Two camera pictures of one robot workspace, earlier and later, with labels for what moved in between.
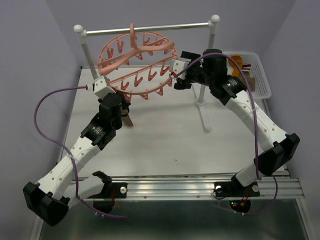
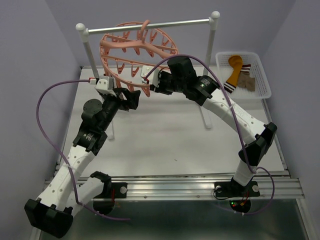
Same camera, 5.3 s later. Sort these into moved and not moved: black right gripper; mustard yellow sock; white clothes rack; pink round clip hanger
Moved: black right gripper; pink round clip hanger
Not moved: mustard yellow sock; white clothes rack
